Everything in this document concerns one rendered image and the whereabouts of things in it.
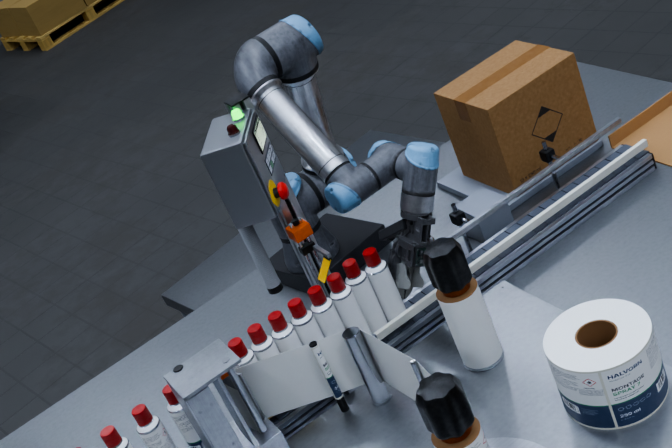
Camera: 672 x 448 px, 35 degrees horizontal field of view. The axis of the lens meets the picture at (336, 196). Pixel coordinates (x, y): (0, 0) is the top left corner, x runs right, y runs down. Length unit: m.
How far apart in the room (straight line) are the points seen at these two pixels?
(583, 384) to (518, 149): 0.95
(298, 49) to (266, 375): 0.78
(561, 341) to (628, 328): 0.12
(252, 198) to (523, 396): 0.68
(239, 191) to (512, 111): 0.84
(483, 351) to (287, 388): 0.42
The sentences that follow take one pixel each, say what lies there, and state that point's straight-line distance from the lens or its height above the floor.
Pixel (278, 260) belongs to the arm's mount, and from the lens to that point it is 2.89.
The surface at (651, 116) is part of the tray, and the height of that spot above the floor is 0.84.
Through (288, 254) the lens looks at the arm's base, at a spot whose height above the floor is 0.94.
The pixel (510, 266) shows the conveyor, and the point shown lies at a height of 0.86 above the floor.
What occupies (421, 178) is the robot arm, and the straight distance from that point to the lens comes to 2.32.
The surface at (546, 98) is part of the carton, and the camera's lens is 2.78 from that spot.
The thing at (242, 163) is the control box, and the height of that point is 1.43.
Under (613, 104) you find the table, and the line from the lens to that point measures 3.13.
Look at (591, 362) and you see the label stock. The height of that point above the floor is 1.02.
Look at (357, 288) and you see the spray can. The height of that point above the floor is 1.03.
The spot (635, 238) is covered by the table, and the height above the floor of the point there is 0.83.
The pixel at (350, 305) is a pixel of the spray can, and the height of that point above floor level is 1.01.
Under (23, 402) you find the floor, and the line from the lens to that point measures 4.73.
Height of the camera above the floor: 2.30
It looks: 28 degrees down
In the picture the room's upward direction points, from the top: 24 degrees counter-clockwise
